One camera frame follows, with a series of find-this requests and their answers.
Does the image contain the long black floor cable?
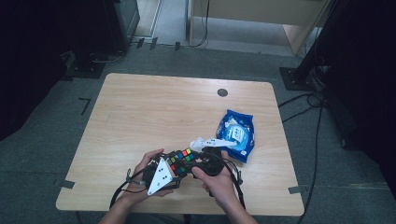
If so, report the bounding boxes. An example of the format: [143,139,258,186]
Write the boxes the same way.
[297,105,325,224]

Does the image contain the looped black floor cables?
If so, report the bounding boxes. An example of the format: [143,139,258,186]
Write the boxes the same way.
[277,91,326,124]

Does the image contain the black angled floor tape mark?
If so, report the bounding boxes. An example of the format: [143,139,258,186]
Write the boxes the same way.
[78,97,92,116]

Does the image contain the right hand-held gripper black cable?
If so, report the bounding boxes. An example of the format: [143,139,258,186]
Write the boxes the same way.
[220,157,247,210]

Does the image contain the person's left hand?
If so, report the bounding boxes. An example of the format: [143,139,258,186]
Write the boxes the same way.
[124,148,174,204]

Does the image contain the black cabinet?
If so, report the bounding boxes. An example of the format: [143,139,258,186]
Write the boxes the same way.
[102,0,141,54]

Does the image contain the multicoloured puzzle cube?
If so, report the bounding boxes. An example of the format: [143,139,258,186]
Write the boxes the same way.
[166,147,196,176]

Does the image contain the black stand base plate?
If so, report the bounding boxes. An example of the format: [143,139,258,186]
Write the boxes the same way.
[278,66,319,92]

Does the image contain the grey tape piece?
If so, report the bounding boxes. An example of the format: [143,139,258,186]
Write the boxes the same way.
[288,185,307,195]
[54,179,77,189]

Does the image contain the left hand-held gripper black cable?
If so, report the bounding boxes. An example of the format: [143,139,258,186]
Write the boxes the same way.
[109,164,150,209]

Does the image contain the person's right hand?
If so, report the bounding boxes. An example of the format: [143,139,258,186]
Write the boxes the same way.
[191,151,241,210]

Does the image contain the person's legs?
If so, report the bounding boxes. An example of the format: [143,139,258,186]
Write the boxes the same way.
[127,214,232,224]

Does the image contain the light wooden cabinet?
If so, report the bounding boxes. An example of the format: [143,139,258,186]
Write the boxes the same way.
[188,0,332,57]

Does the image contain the hand-held gripper black cable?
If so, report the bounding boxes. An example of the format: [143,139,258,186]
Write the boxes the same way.
[220,157,247,210]
[109,164,150,209]

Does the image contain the blue wet wipes pack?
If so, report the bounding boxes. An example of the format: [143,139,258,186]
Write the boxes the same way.
[216,108,255,164]

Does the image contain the black stand pole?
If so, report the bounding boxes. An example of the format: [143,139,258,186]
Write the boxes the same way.
[295,0,342,82]

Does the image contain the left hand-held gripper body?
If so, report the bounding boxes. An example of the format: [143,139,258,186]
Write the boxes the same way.
[143,157,181,196]

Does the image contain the white wet wipe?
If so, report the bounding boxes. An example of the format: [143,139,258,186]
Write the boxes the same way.
[189,136,208,153]

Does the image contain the black floor plate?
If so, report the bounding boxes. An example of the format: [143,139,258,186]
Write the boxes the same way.
[64,50,106,79]

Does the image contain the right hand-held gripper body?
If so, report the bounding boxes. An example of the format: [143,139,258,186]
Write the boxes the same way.
[194,137,239,176]

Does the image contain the thin hanging black cable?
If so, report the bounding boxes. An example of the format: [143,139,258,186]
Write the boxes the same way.
[190,0,210,49]

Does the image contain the dark curtain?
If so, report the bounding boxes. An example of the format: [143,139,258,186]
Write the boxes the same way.
[320,0,396,200]
[0,0,106,142]

